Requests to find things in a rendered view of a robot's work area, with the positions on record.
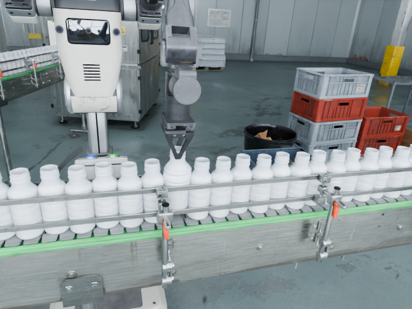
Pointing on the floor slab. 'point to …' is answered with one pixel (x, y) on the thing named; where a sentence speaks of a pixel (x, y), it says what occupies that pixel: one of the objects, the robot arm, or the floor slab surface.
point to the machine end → (152, 62)
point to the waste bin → (290, 135)
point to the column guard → (391, 62)
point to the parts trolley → (393, 89)
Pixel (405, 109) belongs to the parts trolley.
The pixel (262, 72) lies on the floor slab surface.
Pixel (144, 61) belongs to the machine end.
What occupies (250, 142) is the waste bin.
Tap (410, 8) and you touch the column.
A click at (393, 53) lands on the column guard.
